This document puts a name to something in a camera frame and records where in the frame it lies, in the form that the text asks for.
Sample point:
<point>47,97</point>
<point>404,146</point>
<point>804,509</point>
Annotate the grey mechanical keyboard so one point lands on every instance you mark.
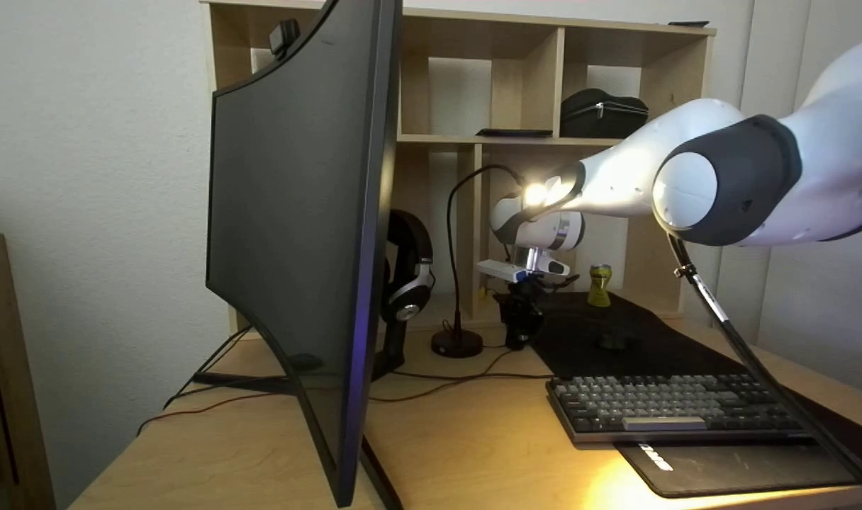
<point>679,405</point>

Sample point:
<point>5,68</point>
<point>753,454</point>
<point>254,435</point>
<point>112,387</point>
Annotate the yellow green soda can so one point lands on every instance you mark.
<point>599,286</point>

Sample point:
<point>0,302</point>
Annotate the black curved monitor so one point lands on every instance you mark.
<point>302,235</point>

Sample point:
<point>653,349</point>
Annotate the black gooseneck desk lamp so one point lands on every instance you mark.
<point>458,342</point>

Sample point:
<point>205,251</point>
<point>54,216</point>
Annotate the black webcam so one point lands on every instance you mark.
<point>283,39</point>

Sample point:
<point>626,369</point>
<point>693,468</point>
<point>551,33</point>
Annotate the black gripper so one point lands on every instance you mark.
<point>519,305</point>

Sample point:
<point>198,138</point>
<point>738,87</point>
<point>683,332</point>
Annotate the flat black device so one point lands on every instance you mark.
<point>513,133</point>

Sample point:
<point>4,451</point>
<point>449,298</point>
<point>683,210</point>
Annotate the black device on shelf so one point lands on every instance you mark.
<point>602,114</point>

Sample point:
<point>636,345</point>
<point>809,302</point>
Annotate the black silver headphones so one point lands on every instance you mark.
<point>408,272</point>

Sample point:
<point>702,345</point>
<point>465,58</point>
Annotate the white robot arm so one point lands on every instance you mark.
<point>828,160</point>

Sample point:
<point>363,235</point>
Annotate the white blue wrist camera mount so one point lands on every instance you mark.
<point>517,269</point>

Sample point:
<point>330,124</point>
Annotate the light wooden shelf unit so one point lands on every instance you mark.
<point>534,94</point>

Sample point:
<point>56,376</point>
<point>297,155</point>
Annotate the small dark flat object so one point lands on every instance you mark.
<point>690,24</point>

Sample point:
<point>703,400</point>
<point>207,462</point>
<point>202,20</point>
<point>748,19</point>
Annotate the black desk mat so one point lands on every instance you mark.
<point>591,349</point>

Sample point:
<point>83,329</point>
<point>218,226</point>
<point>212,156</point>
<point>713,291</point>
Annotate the brown wooden cabinet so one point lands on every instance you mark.
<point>5,397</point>

